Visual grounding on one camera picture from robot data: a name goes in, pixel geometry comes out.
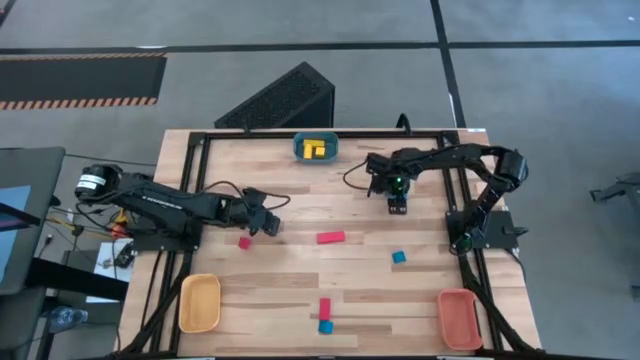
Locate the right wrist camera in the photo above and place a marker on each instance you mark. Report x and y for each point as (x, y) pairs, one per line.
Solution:
(376, 172)

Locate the white paper sheet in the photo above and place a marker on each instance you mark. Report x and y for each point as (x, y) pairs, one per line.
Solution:
(107, 280)

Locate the yellow cylinder block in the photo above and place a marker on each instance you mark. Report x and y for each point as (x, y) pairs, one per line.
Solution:
(307, 150)

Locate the small yellow block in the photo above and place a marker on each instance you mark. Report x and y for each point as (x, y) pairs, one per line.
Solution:
(320, 152)

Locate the dark grey desk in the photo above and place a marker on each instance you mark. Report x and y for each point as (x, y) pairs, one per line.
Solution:
(45, 200)

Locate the blue triangular block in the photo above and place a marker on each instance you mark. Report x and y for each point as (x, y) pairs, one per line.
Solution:
(326, 327)

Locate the black mesh computer case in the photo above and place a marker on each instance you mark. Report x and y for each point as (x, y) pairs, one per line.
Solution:
(280, 97)

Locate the red cube block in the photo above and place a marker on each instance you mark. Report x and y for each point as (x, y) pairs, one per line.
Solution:
(244, 243)

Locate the clear water bottle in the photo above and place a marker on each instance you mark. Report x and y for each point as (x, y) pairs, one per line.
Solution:
(67, 318)

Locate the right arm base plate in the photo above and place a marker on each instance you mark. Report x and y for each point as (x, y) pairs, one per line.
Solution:
(495, 230)

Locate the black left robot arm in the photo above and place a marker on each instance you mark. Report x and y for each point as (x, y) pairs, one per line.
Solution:
(160, 200)

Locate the teal plastic bin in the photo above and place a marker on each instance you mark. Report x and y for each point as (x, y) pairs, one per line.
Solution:
(332, 150)

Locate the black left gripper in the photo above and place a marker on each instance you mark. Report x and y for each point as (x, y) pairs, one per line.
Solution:
(242, 214)

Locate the black table frame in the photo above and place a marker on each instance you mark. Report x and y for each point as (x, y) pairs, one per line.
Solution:
(250, 135)

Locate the red-orange plastic bin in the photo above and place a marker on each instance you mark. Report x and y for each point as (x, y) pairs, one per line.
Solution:
(457, 320)

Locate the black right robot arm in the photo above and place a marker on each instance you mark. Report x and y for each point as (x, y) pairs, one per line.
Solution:
(450, 152)

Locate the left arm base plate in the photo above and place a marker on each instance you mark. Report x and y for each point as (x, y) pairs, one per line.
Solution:
(165, 244)

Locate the blue screen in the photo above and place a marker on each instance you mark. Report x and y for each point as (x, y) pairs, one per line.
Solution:
(12, 235)

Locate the black hazard-striped floor mat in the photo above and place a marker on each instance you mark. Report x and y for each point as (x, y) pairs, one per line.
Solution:
(80, 80)

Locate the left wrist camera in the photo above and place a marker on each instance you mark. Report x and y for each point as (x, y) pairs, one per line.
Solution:
(255, 196)

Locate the yellow plastic bin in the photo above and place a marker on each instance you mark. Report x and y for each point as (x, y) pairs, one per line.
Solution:
(200, 302)

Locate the red long block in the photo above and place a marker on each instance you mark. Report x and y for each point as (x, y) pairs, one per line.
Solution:
(325, 309)

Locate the black side shelf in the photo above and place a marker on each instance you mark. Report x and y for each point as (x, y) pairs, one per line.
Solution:
(75, 280)

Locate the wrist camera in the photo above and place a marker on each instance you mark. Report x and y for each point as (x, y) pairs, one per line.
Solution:
(376, 172)
(255, 196)

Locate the small blue cube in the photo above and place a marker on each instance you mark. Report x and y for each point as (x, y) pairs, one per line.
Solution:
(398, 257)

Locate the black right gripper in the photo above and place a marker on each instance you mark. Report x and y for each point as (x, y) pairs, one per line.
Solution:
(400, 172)

